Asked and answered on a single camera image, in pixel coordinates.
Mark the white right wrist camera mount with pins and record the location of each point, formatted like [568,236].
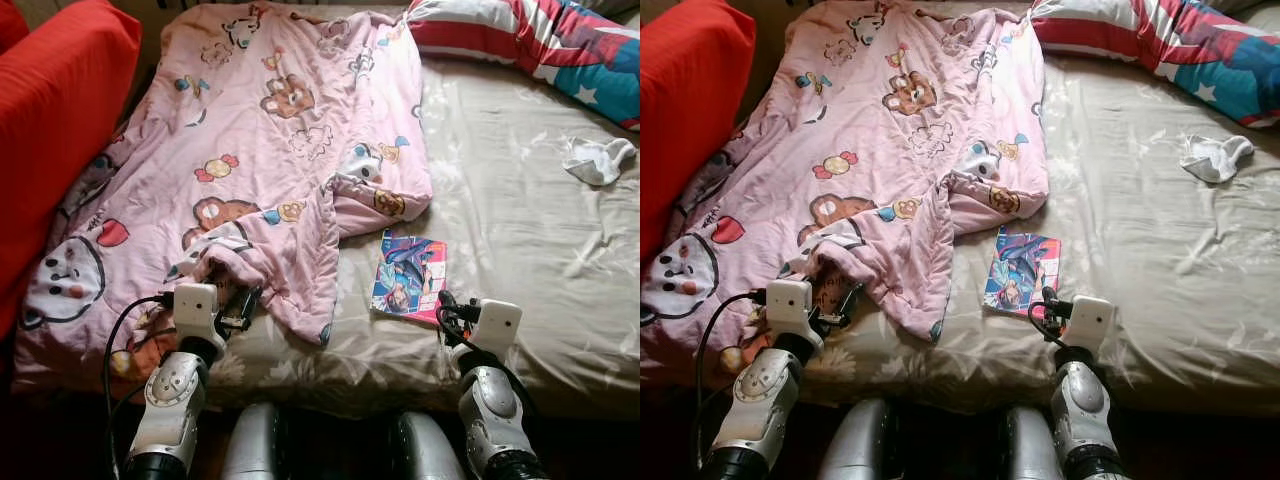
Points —
[497,325]
[1092,322]

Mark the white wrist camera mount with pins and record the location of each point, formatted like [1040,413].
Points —
[788,305]
[1092,322]
[195,310]
[497,325]

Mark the red white blue bolster pillow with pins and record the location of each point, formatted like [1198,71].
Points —
[540,50]
[1170,50]

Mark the silver robot leg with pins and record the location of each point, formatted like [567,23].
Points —
[430,450]
[1032,447]
[252,445]
[858,442]

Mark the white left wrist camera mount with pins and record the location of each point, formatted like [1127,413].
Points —
[195,310]
[788,305]

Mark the silver left robot leg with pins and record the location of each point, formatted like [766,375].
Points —
[858,442]
[252,445]

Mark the pink cartoon print quilt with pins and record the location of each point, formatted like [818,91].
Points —
[270,150]
[890,150]

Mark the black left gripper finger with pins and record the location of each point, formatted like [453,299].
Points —
[851,305]
[250,308]

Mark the silver right robot leg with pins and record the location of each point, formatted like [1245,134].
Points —
[430,450]
[1032,447]

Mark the colourful comic book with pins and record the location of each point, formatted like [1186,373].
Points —
[1022,270]
[410,275]

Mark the beige floral bed sheet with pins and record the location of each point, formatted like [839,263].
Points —
[520,250]
[1150,260]

